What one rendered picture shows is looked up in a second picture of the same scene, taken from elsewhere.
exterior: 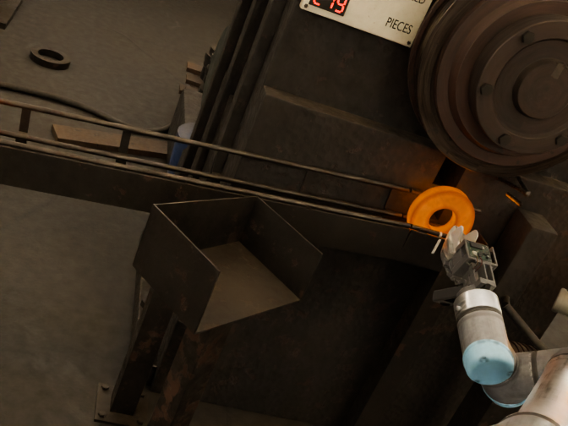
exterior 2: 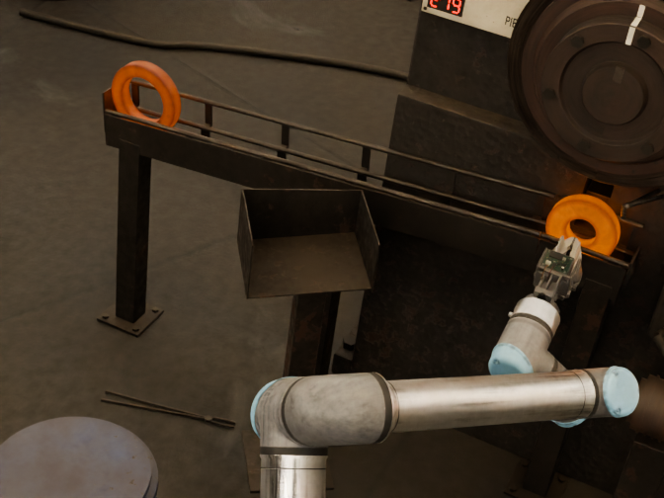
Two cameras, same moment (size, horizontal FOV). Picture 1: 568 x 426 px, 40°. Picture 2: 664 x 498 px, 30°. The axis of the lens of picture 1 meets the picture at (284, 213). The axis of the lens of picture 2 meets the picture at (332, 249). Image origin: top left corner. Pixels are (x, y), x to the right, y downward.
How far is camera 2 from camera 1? 1.53 m
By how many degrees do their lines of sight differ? 35
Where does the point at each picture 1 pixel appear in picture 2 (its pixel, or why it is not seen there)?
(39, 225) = not seen: hidden behind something
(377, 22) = (496, 21)
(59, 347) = (282, 331)
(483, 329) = (510, 334)
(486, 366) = (501, 369)
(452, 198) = (584, 207)
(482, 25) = (549, 28)
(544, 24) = (593, 28)
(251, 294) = (325, 277)
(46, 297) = not seen: hidden behind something
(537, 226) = not seen: outside the picture
